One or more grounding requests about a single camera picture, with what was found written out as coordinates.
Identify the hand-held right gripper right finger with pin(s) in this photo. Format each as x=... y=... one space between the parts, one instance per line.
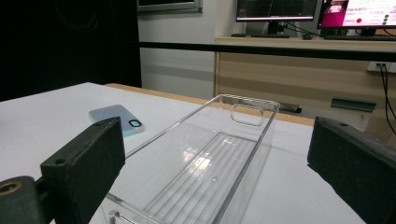
x=358 y=171

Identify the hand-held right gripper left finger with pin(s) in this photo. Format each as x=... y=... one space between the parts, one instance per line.
x=84 y=168

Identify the iridescent phone case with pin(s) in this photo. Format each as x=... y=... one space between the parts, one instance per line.
x=110 y=113

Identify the clear plastic bin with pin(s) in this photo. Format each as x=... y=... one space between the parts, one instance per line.
x=199 y=168

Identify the white power outlet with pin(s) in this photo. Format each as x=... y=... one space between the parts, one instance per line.
x=373 y=67

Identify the light wooden desk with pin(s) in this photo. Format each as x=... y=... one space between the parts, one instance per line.
x=280 y=77

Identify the black curtain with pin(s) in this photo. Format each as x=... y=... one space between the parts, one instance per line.
x=62 y=43

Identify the black keyboard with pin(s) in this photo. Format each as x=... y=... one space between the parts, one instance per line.
x=261 y=35
x=358 y=38

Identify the black computer mouse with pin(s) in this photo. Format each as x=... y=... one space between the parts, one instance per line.
x=307 y=37

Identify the pink screen monitor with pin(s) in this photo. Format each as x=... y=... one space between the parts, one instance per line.
x=361 y=12

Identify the dark screen monitor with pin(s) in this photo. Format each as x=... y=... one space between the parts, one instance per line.
x=274 y=9

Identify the grey framed board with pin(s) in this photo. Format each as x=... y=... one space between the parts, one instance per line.
x=169 y=6

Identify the dark green bracket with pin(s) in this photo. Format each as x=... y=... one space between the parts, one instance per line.
x=353 y=104

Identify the black horizontal rail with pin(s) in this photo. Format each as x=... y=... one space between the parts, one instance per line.
x=249 y=49

